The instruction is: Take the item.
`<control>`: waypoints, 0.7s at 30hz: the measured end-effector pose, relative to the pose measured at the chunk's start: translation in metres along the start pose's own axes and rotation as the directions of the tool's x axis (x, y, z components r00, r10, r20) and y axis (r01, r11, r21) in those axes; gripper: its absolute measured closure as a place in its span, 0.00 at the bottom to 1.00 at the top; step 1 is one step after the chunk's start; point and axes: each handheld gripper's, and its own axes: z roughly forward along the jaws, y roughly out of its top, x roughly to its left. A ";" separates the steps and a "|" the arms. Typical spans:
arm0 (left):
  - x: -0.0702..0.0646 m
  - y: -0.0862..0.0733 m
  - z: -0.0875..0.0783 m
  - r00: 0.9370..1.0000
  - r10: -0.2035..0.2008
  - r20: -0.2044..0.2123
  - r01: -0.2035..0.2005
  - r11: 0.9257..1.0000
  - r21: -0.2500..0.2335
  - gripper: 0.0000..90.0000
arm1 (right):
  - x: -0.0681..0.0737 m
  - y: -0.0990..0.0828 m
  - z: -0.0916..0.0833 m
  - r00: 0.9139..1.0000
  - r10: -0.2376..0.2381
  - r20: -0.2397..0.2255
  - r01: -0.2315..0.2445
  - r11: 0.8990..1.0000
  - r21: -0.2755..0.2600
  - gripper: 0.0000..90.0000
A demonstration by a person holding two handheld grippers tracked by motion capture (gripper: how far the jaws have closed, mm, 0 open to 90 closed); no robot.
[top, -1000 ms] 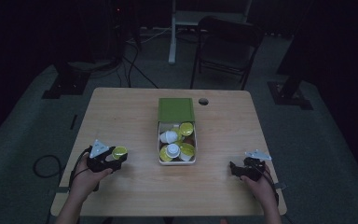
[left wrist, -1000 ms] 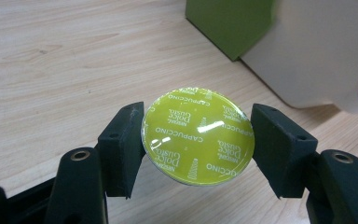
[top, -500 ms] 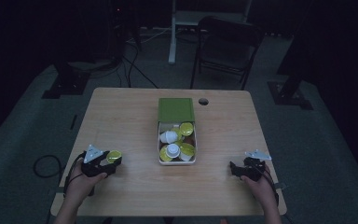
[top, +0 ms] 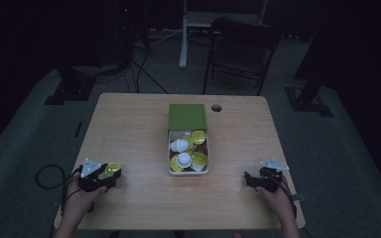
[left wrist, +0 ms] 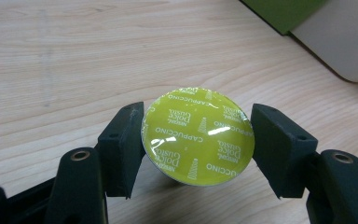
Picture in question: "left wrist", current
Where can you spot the green box lid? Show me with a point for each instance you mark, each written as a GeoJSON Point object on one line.
{"type": "Point", "coordinates": [282, 14]}

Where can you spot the yellow-green coffee capsule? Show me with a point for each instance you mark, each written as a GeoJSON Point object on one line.
{"type": "Point", "coordinates": [199, 137]}

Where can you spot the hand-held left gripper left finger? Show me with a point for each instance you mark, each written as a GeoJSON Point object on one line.
{"type": "Point", "coordinates": [122, 149]}

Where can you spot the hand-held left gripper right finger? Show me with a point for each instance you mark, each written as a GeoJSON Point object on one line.
{"type": "Point", "coordinates": [281, 149]}

